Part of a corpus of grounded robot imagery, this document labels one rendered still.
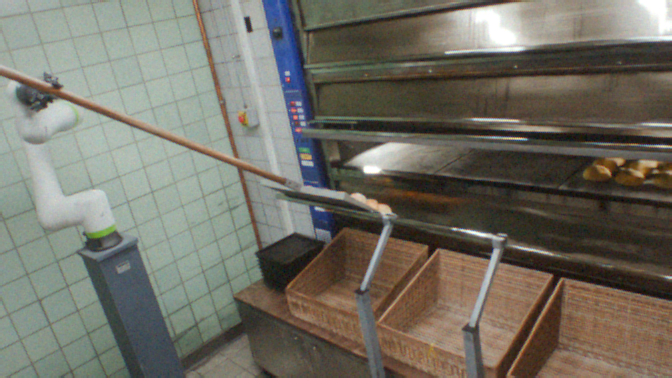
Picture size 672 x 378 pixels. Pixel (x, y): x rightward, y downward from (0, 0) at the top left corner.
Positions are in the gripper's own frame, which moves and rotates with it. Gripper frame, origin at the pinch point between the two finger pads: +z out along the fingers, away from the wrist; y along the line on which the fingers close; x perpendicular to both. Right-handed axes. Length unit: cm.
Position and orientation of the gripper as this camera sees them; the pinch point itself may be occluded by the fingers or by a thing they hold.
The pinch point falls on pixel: (53, 90)
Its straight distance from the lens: 176.7
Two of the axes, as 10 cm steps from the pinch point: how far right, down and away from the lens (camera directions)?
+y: -2.8, 9.5, -1.0
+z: 6.9, 1.3, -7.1
